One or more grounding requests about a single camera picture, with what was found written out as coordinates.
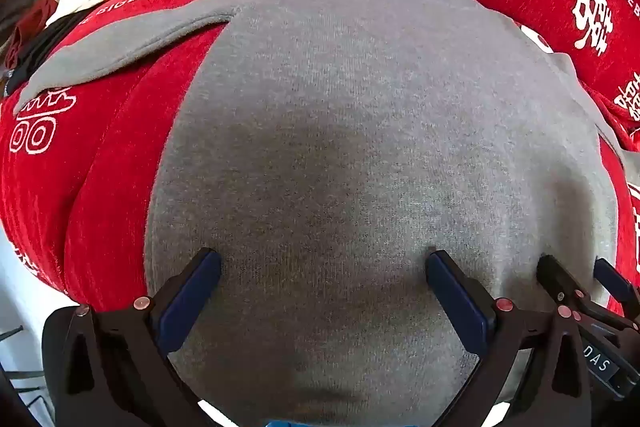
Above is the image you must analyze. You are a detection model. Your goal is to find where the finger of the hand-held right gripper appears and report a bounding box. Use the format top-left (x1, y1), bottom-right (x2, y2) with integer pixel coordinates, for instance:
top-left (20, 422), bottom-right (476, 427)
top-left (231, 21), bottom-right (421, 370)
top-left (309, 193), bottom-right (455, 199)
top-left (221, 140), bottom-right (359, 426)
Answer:
top-left (536, 254), bottom-right (628, 334)
top-left (594, 258), bottom-right (640, 323)

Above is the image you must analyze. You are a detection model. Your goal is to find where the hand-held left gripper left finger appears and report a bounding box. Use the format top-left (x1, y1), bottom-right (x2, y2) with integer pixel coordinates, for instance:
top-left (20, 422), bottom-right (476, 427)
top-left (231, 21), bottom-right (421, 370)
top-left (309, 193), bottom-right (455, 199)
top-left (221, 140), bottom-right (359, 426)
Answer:
top-left (42, 247), bottom-right (226, 427)

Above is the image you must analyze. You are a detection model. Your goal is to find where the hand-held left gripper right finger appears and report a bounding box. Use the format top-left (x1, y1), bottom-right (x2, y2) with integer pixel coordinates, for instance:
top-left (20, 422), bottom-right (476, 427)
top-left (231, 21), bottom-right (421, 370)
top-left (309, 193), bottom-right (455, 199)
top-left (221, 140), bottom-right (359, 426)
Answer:
top-left (425, 248), bottom-right (593, 427)

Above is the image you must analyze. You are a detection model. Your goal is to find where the grey knit sweater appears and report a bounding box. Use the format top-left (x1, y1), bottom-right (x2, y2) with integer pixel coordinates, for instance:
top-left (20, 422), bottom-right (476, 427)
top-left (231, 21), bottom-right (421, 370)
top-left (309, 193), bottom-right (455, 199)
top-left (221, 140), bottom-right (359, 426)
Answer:
top-left (14, 0), bottom-right (632, 423)

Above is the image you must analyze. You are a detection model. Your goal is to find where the red printed blanket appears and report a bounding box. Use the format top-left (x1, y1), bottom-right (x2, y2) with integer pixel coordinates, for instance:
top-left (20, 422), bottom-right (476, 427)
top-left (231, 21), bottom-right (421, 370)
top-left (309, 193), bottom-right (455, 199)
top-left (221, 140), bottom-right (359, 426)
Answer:
top-left (0, 0), bottom-right (640, 308)

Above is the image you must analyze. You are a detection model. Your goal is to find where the black cloth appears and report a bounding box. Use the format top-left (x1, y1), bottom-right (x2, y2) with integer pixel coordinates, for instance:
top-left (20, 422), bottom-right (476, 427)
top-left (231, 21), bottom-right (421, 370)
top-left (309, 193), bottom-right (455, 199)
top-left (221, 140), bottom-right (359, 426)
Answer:
top-left (5, 12), bottom-right (96, 98)

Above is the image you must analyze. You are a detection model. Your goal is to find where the dark red cloth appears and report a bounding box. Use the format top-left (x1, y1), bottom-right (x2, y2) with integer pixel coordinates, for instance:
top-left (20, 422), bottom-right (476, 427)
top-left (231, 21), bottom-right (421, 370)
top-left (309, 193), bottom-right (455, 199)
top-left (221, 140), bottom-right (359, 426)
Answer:
top-left (5, 0), bottom-right (56, 68)

